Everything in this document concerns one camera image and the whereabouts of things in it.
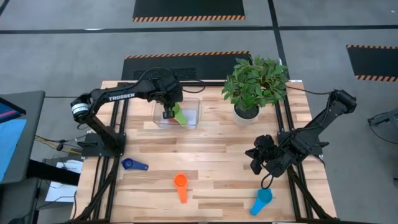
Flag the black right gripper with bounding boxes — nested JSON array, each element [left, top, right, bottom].
[[244, 145, 294, 179]]

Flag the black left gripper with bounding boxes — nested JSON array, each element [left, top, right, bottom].
[[160, 93, 178, 120]]

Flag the green measuring cup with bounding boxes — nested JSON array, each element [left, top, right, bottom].
[[172, 102, 188, 127]]

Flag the light blue measuring cup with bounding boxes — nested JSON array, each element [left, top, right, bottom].
[[249, 187, 274, 217]]

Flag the orange measuring cup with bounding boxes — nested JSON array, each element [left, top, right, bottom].
[[173, 173, 189, 204]]

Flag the clear plastic basket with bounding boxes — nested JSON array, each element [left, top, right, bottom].
[[152, 96, 203, 129]]

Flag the dark blue measuring cup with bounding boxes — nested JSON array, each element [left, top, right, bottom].
[[121, 157, 149, 172]]

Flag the white plant pot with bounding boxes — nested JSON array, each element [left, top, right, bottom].
[[233, 104, 261, 128]]

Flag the black hazard striped floor mat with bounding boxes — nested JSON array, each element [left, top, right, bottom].
[[121, 50, 253, 82], [132, 0, 246, 23], [345, 44, 398, 83]]

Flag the green leafy plant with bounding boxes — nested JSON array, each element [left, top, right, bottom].
[[221, 55, 290, 113]]

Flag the white paper sheets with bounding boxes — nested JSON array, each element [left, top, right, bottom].
[[44, 159, 85, 203]]

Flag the grey monitor with blue screen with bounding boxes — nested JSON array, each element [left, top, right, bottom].
[[0, 90, 46, 185]]

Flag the black desk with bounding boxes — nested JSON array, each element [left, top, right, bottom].
[[0, 158, 81, 224]]

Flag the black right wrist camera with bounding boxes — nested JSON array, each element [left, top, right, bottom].
[[252, 134, 279, 153]]

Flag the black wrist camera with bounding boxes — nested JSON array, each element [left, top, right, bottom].
[[252, 134, 279, 153], [148, 72, 185, 101]]

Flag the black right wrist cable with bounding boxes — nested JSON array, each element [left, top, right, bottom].
[[260, 172, 275, 190]]

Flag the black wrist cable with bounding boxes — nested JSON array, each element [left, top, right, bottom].
[[136, 67, 206, 95], [260, 172, 275, 190]]

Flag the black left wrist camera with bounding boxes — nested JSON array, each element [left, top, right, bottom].
[[148, 72, 185, 101]]

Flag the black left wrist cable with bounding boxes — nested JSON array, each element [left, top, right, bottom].
[[136, 67, 206, 95]]

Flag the black aluminium table frame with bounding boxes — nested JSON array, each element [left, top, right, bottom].
[[67, 80, 340, 224]]

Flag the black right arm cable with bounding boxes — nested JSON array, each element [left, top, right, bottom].
[[287, 85, 335, 96]]

